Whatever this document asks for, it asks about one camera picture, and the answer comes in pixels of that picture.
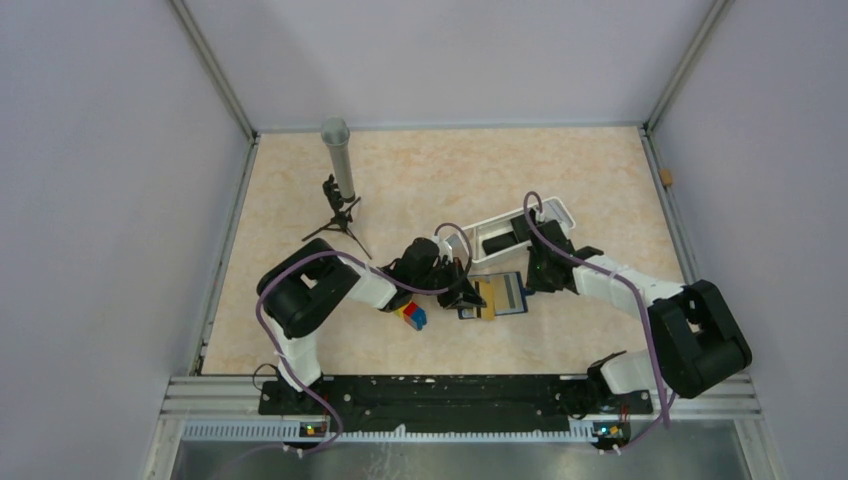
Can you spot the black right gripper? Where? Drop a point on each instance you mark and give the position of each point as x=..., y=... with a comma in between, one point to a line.
x=533, y=281

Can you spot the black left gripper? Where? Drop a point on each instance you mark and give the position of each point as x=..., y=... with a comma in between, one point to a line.
x=461, y=294

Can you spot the gold credit card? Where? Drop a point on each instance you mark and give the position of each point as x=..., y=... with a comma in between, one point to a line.
x=507, y=297
x=487, y=294

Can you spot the dark blue card holder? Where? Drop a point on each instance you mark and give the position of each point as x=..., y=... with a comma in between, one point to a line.
x=469, y=314

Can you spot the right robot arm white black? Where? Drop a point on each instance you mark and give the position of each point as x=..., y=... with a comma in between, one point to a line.
x=693, y=341

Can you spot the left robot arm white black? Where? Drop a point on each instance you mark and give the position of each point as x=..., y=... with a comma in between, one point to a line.
x=300, y=293

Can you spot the black card in tray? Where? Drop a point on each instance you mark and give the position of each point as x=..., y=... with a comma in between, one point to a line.
x=518, y=232

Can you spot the white card tray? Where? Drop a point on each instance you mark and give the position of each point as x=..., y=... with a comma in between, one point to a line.
x=553, y=209

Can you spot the red blue toy brick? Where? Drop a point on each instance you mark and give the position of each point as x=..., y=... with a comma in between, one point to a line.
x=413, y=315

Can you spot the small brown cork piece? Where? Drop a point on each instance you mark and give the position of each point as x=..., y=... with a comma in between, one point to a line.
x=666, y=177

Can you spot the black mini tripod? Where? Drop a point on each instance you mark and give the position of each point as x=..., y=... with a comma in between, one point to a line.
x=342, y=218

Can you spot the grey microphone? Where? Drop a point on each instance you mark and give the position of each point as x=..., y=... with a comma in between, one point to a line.
x=335, y=135

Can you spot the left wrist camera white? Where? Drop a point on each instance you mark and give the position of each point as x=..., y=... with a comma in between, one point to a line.
x=454, y=245

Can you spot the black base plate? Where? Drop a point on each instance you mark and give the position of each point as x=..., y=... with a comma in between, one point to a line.
x=453, y=404

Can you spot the aluminium frame rail right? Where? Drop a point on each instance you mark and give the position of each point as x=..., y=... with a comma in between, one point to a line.
x=663, y=138

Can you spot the aluminium frame rail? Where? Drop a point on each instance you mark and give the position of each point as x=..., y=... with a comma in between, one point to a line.
x=226, y=144
x=663, y=138

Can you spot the aluminium frame rail left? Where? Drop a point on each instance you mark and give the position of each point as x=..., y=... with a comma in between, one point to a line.
x=226, y=144

